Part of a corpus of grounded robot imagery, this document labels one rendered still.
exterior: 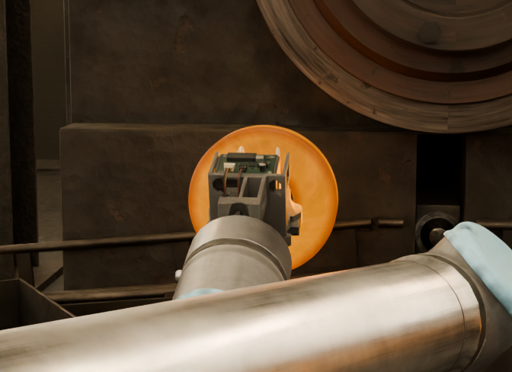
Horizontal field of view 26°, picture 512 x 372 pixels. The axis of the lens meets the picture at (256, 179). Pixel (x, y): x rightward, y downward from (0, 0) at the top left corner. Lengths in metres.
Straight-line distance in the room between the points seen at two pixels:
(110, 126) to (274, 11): 0.28
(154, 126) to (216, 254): 0.55
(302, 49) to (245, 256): 0.44
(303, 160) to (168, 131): 0.31
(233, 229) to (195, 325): 0.39
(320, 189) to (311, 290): 0.52
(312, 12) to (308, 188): 0.22
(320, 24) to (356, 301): 0.65
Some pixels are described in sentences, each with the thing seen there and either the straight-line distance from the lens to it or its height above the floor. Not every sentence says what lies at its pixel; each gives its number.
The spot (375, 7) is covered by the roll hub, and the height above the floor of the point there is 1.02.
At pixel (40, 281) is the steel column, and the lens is 4.17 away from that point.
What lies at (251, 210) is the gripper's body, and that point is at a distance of 0.94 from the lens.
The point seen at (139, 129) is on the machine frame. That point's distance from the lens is 1.40.
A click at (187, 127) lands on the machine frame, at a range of 1.40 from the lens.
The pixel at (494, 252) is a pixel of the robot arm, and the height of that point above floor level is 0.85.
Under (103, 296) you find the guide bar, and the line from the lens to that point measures 1.35.
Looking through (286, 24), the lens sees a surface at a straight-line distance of 1.27.
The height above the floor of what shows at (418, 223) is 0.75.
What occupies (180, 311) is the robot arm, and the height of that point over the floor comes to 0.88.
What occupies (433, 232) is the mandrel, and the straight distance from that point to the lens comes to 1.40.
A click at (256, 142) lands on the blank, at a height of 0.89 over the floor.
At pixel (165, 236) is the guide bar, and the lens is 1.40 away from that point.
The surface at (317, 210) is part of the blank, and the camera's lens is 1.13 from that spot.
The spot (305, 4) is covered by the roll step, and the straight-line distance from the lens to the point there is 1.25.
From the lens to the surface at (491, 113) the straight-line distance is 1.28.
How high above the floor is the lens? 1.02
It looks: 9 degrees down
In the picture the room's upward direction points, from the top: straight up
